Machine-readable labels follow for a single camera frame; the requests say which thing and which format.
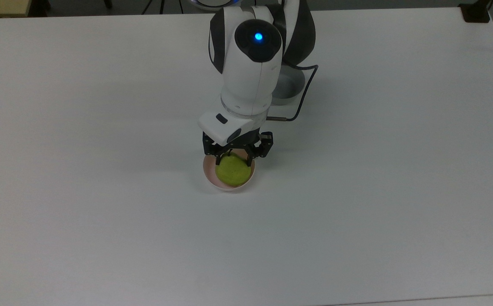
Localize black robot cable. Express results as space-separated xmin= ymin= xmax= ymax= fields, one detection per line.
xmin=267 ymin=63 xmax=319 ymax=123

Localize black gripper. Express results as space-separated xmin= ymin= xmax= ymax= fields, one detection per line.
xmin=202 ymin=129 xmax=274 ymax=167

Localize black tripod legs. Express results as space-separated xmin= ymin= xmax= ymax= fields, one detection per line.
xmin=141 ymin=0 xmax=185 ymax=15

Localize black corner clamp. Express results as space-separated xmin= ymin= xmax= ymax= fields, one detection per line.
xmin=459 ymin=0 xmax=493 ymax=23

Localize green pear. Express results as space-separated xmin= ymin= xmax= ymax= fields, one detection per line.
xmin=215 ymin=153 xmax=252 ymax=188

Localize pink bowl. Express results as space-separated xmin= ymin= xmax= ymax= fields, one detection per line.
xmin=203 ymin=149 xmax=256 ymax=193

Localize grey metal bowl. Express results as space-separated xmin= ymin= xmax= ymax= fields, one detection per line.
xmin=271 ymin=70 xmax=306 ymax=106

